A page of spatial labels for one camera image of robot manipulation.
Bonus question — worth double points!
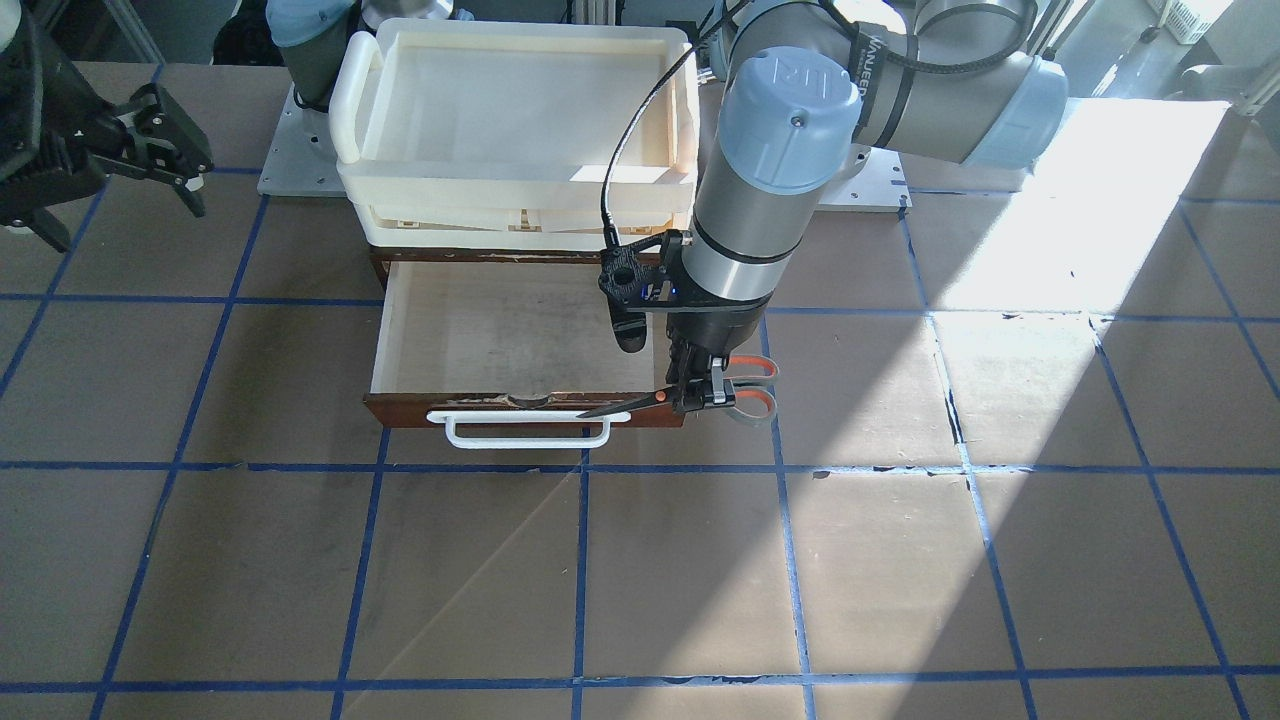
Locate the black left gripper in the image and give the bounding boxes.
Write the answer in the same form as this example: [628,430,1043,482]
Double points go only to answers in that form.
[666,300,767,415]

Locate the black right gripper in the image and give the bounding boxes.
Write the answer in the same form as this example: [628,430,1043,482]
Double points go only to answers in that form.
[1,20,214,252]

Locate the grey orange scissors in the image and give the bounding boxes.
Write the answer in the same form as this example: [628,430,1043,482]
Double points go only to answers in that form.
[579,355,780,427]

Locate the wooden drawer with white handle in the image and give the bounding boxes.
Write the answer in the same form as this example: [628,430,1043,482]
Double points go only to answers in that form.
[365,261,680,450]

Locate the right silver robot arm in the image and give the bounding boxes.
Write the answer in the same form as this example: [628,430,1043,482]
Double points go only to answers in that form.
[1,1,361,252]

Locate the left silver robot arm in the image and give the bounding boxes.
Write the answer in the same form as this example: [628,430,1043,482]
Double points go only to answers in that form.
[666,1,1068,414]

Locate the brown wooden drawer cabinet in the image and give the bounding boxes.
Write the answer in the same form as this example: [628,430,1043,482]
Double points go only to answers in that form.
[367,245,602,290]

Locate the white plastic tray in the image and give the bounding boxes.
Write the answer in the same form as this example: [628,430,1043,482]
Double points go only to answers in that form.
[329,18,699,252]

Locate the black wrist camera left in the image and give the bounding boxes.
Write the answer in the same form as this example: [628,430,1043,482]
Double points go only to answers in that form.
[598,231,689,354]

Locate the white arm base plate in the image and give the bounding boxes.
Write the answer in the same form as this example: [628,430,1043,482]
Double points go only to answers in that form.
[817,145,913,213]
[257,86,346,199]

